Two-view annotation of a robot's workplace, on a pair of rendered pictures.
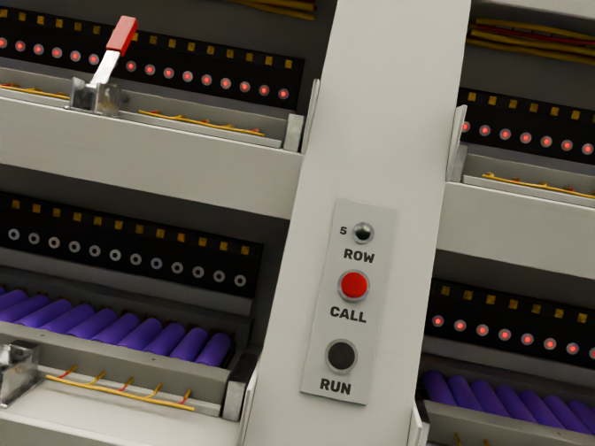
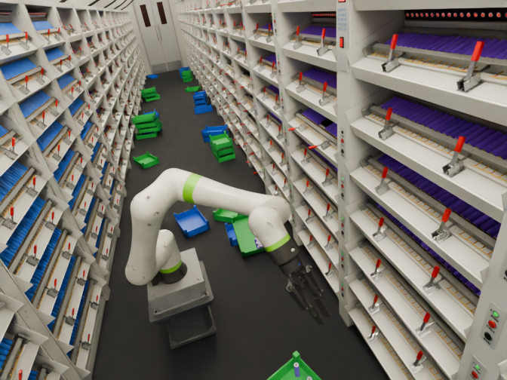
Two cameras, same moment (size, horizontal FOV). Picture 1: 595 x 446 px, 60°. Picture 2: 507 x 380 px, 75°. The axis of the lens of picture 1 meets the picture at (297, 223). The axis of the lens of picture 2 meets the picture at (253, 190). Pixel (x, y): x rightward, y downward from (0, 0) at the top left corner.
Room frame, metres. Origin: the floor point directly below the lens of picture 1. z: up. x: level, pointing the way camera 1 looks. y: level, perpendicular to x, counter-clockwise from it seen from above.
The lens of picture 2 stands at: (-0.30, -1.07, 1.53)
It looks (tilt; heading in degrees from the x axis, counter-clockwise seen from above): 30 degrees down; 76
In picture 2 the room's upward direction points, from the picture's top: 9 degrees counter-clockwise
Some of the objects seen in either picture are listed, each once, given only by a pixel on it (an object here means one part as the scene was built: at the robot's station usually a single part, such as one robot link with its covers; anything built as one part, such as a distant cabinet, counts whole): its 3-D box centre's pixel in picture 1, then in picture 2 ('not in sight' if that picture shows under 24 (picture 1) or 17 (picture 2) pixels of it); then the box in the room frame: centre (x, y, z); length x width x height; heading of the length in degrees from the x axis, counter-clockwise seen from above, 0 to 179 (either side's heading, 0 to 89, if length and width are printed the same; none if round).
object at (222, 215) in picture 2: not in sight; (232, 207); (0.06, 1.27, 0.04); 0.30 x 0.20 x 0.08; 46
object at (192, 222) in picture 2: not in sight; (191, 220); (-0.30, 1.25, 0.04); 0.30 x 0.20 x 0.08; 101
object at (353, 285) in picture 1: (353, 286); not in sight; (0.32, -0.04, 1.02); 0.02 x 0.01 x 0.02; 87
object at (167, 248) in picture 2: not in sight; (162, 252); (-0.47, 0.27, 0.54); 0.16 x 0.13 x 0.19; 50
